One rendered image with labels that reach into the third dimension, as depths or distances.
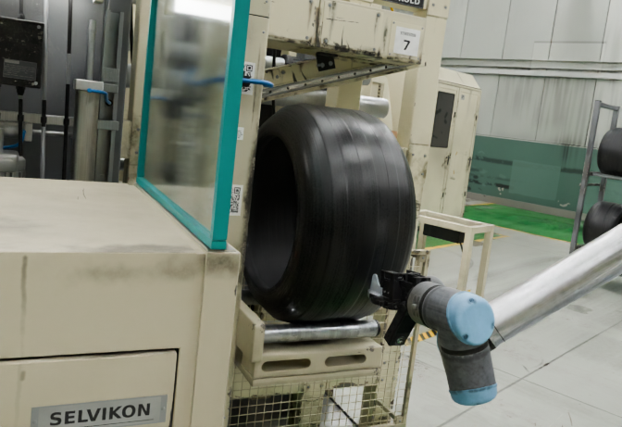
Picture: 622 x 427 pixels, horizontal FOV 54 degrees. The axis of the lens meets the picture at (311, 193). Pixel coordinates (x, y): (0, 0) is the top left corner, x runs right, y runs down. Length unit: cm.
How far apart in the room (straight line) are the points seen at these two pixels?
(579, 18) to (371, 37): 1168
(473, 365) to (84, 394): 72
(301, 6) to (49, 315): 128
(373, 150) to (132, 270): 86
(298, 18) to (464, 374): 107
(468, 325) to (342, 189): 42
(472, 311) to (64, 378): 71
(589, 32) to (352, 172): 1208
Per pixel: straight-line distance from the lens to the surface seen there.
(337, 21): 185
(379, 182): 143
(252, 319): 148
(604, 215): 700
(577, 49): 1336
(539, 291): 134
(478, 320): 118
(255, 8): 148
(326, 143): 142
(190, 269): 74
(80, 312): 74
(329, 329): 159
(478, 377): 122
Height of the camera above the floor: 144
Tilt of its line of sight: 7 degrees down
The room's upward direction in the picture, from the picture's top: 7 degrees clockwise
